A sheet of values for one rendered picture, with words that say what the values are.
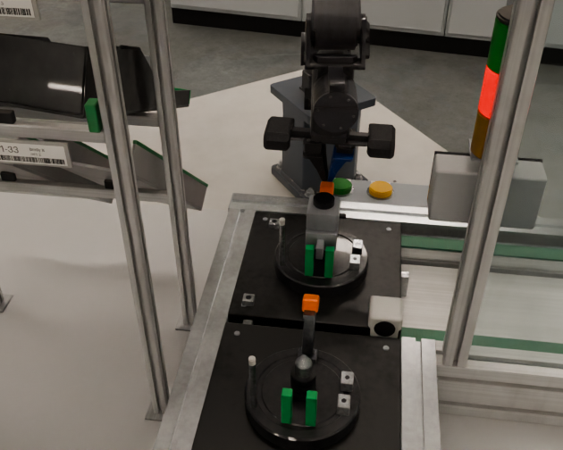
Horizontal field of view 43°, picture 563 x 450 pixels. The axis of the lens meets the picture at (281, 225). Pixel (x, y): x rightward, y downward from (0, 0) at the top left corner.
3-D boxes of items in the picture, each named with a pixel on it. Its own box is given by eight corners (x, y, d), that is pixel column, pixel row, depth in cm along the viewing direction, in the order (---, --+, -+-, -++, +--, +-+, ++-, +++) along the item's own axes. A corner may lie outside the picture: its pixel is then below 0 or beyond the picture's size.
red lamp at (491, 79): (475, 97, 77) (483, 55, 74) (523, 101, 76) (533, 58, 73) (480, 120, 73) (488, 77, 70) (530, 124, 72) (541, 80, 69)
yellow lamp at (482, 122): (468, 137, 80) (475, 98, 77) (514, 140, 79) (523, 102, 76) (472, 162, 76) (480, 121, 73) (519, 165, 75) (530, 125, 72)
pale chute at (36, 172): (42, 189, 119) (48, 163, 119) (112, 204, 116) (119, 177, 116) (-75, 149, 92) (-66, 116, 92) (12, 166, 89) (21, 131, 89)
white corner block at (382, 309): (367, 313, 101) (370, 293, 99) (399, 317, 101) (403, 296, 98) (366, 337, 98) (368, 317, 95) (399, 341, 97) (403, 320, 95)
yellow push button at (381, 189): (368, 188, 125) (369, 179, 124) (391, 190, 125) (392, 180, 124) (367, 202, 122) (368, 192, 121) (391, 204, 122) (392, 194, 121)
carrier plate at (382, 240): (255, 220, 118) (255, 210, 117) (399, 232, 116) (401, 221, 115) (228, 323, 100) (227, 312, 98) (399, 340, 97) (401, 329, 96)
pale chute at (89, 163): (129, 196, 117) (135, 170, 118) (202, 211, 114) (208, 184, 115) (36, 157, 90) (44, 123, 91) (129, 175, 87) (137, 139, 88)
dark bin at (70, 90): (106, 94, 104) (110, 42, 102) (189, 107, 101) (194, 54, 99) (-23, 101, 77) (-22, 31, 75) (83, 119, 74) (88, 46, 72)
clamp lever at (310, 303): (300, 348, 90) (303, 292, 88) (315, 349, 90) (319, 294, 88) (297, 361, 87) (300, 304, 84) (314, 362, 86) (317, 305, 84)
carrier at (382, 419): (225, 331, 99) (221, 263, 91) (399, 348, 96) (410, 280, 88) (184, 487, 80) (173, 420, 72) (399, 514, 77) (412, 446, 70)
